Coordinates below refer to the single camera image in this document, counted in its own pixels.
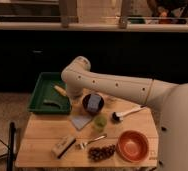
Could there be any green pepper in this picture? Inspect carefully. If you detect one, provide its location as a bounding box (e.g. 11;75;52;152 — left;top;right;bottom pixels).
43;99;63;108

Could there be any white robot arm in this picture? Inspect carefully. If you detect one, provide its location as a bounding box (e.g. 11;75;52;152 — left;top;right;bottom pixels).
61;56;188;171

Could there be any dark round bowl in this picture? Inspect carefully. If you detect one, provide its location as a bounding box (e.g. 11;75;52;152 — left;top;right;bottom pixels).
82;93;104;115

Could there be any blue sponge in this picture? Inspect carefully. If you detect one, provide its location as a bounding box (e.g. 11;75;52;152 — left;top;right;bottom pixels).
87;94;101;112

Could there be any blue grey cloth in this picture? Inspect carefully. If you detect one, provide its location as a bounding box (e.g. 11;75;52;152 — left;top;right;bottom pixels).
70;115;92;131

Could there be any green plastic cup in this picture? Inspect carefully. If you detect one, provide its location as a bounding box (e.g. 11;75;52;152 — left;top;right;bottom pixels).
94;115;107;132

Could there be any green plastic tray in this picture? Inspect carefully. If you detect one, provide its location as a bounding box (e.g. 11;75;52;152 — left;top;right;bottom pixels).
28;72;71;115

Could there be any silver metal fork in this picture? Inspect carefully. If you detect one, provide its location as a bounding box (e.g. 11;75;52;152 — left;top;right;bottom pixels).
75;134;107;149

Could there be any bunch of dark grapes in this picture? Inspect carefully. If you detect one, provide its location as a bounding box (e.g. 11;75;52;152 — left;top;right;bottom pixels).
88;144;116;162

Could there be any orange ceramic bowl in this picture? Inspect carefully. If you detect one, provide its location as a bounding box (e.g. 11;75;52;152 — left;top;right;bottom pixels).
116;130;149;163

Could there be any white handled dish brush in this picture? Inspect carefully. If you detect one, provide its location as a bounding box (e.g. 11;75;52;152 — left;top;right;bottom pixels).
112;106;144;122

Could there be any black chair frame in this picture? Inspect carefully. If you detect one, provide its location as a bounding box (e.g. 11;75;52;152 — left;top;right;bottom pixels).
0;122;16;171

